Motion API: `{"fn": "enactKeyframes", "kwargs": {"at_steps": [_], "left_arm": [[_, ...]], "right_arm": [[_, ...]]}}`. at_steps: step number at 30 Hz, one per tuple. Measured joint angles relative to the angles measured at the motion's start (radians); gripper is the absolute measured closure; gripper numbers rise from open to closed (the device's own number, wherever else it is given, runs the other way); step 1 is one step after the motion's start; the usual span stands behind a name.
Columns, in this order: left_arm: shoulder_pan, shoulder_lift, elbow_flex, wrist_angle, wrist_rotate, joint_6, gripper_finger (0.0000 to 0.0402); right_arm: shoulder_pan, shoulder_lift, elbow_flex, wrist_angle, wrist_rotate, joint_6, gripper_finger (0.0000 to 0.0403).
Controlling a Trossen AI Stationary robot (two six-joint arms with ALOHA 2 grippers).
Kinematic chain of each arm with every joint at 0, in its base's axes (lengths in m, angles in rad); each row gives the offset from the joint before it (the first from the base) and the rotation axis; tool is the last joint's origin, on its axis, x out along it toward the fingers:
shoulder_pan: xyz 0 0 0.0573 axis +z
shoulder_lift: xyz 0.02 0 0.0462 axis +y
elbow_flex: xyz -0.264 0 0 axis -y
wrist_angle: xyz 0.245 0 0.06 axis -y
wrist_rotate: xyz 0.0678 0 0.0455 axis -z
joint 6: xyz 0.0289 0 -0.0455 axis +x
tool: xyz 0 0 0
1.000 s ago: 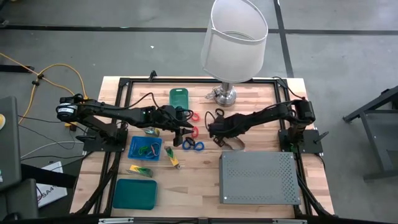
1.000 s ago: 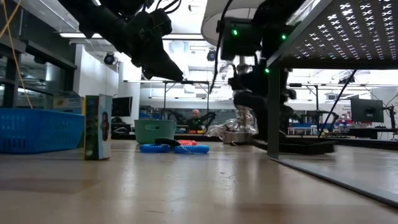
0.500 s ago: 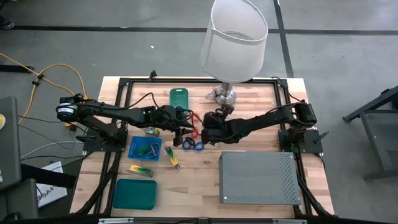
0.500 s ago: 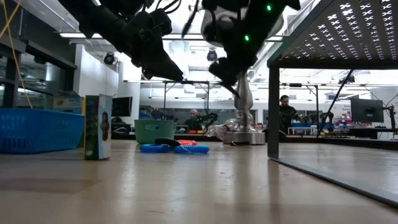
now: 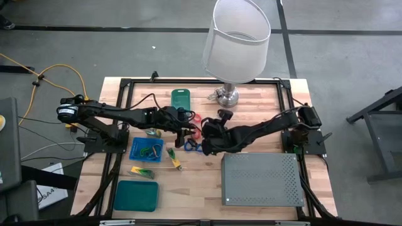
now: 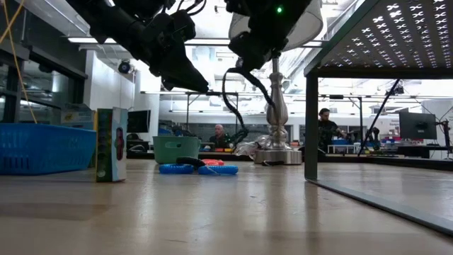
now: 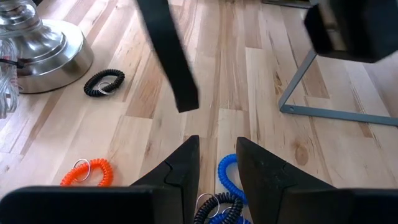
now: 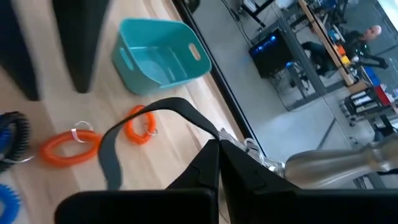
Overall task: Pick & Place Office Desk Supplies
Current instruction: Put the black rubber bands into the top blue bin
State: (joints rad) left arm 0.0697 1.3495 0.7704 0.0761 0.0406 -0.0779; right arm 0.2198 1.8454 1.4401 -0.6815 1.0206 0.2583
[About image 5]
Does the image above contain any dark grey case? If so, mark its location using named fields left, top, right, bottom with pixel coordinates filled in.
left=0, top=180, right=40, bottom=222

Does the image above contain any mint green plastic bin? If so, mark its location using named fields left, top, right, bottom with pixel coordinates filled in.
left=170, top=88, right=192, bottom=111

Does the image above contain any black floor cable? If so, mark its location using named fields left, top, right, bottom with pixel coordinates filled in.
left=17, top=108, right=98, bottom=126

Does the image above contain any black metal table frame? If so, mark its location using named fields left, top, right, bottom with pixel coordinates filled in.
left=70, top=77, right=339, bottom=220

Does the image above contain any black strap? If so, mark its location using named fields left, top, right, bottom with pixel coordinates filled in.
left=20, top=164, right=79, bottom=191

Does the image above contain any yellow extension cord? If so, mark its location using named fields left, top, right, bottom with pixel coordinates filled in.
left=0, top=52, right=95, bottom=133

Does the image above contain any grey perforated metal riser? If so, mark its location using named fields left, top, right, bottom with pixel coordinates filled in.
left=220, top=152, right=305, bottom=208

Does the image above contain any white cardboard box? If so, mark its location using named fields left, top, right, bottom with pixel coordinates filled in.
left=36, top=161, right=69, bottom=210

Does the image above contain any silver table lamp white shade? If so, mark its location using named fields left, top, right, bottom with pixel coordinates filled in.
left=202, top=0, right=272, bottom=109

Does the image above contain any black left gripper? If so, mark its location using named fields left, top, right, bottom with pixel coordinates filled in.
left=156, top=105, right=198, bottom=149

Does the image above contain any dark green plastic tray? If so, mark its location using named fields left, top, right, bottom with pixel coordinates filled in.
left=112, top=180, right=160, bottom=213

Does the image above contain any person's shoe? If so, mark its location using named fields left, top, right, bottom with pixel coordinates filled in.
left=0, top=14, right=16, bottom=31

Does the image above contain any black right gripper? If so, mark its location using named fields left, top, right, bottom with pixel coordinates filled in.
left=200, top=109, right=234, bottom=157

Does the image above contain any grey cabinet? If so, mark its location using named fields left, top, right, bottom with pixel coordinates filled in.
left=0, top=96, right=22, bottom=193

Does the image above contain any white floor cable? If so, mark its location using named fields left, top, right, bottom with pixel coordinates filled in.
left=19, top=142, right=86, bottom=161

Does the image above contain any clear lamp power cord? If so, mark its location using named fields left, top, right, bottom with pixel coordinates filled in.
left=206, top=89, right=223, bottom=102

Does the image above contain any dark teal tray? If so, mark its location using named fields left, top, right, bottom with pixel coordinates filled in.
left=133, top=149, right=160, bottom=162

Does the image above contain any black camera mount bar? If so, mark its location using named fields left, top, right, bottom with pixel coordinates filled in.
left=99, top=218, right=312, bottom=226

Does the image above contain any grey metal stand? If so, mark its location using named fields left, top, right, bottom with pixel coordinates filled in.
left=345, top=85, right=402, bottom=183

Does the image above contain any green yellow crayon box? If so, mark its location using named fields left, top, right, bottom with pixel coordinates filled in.
left=144, top=127, right=163, bottom=139
left=126, top=165, right=156, bottom=180
left=165, top=147, right=183, bottom=172

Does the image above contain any blue plastic basket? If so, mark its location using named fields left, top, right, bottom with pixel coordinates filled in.
left=128, top=136, right=165, bottom=164

